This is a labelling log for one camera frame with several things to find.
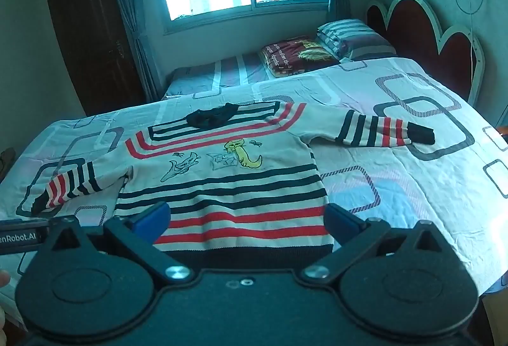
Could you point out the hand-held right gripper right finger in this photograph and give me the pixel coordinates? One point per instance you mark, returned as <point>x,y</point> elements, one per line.
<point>340,223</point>

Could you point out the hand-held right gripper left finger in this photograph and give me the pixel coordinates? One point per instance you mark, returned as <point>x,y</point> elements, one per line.
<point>153,220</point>

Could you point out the striped knit sweater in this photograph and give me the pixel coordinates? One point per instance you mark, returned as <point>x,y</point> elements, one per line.
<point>238,191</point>

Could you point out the person's left hand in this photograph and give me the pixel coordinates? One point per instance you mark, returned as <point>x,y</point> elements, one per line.
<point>3,278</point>

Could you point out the bed with patterned white sheet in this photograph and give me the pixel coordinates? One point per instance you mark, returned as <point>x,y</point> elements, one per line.
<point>397,171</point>

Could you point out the low bed with striped sheet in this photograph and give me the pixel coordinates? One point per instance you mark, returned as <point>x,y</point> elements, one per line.
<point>222,72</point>

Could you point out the maroon printed pillow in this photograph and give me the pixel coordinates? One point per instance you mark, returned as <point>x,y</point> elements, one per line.
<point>293,56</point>

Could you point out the striped pillow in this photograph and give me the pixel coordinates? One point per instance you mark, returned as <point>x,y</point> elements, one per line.
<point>349,36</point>

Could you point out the dark wooden door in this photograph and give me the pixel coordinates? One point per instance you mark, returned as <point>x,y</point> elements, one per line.
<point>87,32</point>

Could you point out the scalloped wooden headboard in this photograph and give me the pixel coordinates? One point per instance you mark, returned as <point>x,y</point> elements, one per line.
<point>412,24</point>

